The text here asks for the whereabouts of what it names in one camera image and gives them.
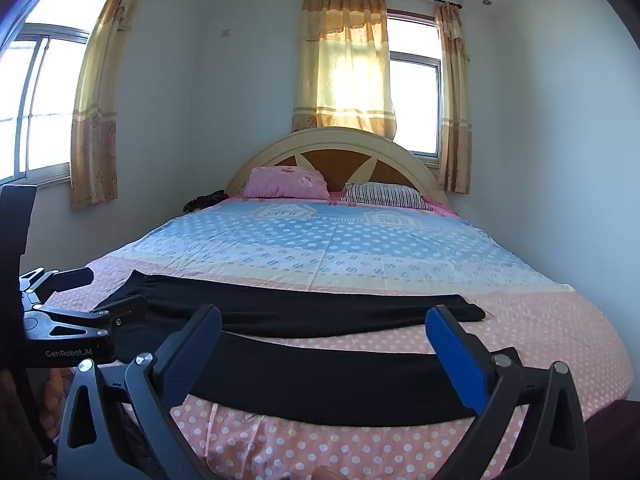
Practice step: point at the bed with dotted sheet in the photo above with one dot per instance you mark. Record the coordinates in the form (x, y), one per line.
(350, 245)

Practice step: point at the striped pillow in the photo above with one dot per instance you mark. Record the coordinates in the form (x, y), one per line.
(385, 195)

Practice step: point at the pink pillow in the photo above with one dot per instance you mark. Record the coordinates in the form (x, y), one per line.
(287, 182)

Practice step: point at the cream arched wooden headboard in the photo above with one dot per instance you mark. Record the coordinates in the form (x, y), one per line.
(335, 140)

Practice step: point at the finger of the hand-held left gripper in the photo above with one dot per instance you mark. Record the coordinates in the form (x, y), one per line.
(70, 280)
(125, 310)

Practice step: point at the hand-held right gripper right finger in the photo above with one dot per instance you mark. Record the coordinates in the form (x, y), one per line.
(457, 360)

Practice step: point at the dark maroon cloth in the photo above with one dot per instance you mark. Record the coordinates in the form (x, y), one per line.
(615, 440)

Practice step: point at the black pants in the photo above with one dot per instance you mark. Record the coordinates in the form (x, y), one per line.
(300, 310)

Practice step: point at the large sliding window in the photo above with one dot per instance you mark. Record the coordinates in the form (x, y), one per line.
(45, 95)

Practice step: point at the dark clothes pile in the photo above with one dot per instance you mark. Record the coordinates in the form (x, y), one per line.
(202, 201)

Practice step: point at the yellow patterned curtain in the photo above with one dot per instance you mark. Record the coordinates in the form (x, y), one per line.
(97, 125)
(455, 110)
(345, 65)

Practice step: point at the small window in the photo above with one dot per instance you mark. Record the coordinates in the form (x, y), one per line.
(415, 105)

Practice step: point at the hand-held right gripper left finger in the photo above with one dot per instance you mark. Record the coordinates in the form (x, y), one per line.
(192, 355)

